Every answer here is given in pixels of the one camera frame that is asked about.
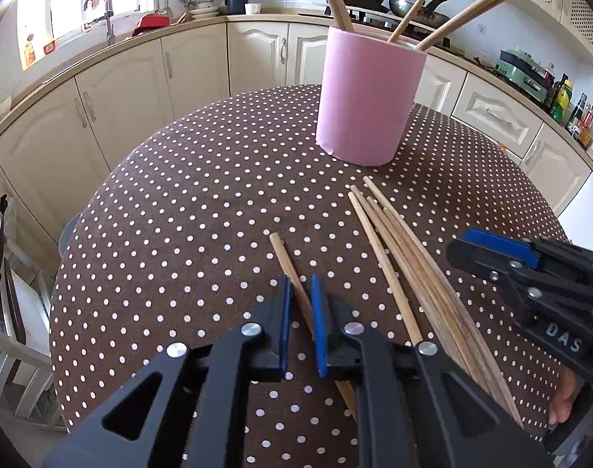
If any pink cup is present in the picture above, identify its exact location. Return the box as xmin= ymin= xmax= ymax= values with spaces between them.
xmin=316 ymin=26 xmax=428 ymax=167

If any dark soy sauce bottle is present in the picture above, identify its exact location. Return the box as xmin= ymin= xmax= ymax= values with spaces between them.
xmin=567 ymin=92 xmax=587 ymax=138

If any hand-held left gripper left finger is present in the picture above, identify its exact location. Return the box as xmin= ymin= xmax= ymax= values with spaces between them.
xmin=40 ymin=277 xmax=293 ymax=468

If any orange bottle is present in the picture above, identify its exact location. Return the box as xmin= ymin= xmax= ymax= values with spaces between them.
xmin=22 ymin=27 xmax=38 ymax=70

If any steel wok with lid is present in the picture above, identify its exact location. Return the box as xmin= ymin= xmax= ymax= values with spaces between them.
xmin=388 ymin=0 xmax=451 ymax=27

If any red plastic basin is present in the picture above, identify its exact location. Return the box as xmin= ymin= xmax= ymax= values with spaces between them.
xmin=131 ymin=14 xmax=172 ymax=37

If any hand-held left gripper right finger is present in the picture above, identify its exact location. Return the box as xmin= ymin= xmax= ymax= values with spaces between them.
xmin=310 ymin=274 xmax=557 ymax=468

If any person's right hand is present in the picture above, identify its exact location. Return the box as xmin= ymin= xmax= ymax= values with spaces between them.
xmin=549 ymin=369 xmax=592 ymax=426

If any bundle of wooden chopsticks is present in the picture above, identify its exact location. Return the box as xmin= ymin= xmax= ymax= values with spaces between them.
xmin=348 ymin=176 xmax=524 ymax=432

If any black gas stove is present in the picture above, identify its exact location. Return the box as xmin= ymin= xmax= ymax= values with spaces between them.
xmin=299 ymin=7 xmax=465 ymax=54

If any green electric cooker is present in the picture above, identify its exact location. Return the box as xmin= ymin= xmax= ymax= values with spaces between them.
xmin=495 ymin=50 xmax=556 ymax=103

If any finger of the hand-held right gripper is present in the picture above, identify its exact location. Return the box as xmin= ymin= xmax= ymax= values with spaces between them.
xmin=447 ymin=239 xmax=544 ymax=304
xmin=462 ymin=228 xmax=593 ymax=286

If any green bottle yellow cap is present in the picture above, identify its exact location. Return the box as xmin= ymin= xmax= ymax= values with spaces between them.
xmin=550 ymin=74 xmax=575 ymax=122

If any white metal rack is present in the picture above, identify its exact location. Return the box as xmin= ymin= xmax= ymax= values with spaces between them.
xmin=0 ymin=253 xmax=66 ymax=430

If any grey bin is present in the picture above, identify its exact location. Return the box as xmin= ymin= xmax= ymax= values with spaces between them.
xmin=59 ymin=212 xmax=85 ymax=259

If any steel faucet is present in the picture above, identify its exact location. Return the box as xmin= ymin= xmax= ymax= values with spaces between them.
xmin=101 ymin=0 xmax=118 ymax=46

